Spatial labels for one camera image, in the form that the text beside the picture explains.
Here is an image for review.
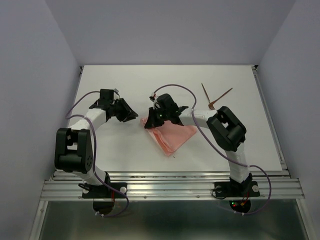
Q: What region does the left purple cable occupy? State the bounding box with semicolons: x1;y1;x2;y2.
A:
65;91;130;218

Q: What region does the purple cable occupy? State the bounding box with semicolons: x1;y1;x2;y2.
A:
149;84;273;216
65;91;130;218

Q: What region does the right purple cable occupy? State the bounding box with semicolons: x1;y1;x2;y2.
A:
149;84;273;216

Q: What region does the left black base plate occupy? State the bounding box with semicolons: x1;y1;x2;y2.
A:
78;183;125;199

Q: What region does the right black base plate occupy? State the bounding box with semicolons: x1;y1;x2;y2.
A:
212;181;261;199

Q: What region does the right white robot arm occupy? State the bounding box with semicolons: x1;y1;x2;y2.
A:
144;93;252;195

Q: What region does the aluminium rail frame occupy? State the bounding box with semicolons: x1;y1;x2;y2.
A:
30;65;315;240

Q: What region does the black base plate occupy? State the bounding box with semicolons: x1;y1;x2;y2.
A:
212;181;261;199
78;183;125;199

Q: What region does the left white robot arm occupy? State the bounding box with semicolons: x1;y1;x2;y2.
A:
54;89;138;197

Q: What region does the pink cloth napkin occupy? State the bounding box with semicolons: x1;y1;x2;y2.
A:
140;117;197;157

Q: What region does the brown wooden fork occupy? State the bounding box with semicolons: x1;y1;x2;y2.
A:
208;87;233;110

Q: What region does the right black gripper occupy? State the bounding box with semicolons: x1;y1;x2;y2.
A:
144;106;170;129

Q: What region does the brown wooden knife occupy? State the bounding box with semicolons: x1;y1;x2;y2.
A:
201;83;211;103

